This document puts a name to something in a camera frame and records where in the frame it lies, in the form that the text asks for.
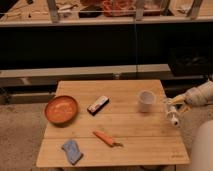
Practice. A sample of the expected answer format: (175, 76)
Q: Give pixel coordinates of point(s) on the small white bottle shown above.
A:
(172, 115)

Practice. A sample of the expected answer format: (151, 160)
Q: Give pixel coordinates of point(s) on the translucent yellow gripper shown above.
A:
(177, 104)

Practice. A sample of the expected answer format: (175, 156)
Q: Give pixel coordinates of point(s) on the white plastic cup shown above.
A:
(146, 100)

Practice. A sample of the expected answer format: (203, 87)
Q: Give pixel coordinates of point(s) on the wooden folding table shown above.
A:
(146, 138)

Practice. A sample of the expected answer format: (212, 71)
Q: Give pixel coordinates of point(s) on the orange carrot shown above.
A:
(106, 139)

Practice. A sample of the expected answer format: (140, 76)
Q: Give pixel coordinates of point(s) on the orange bowl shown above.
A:
(61, 109)

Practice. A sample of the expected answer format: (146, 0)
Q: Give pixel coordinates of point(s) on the red object on shelf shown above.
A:
(117, 8)

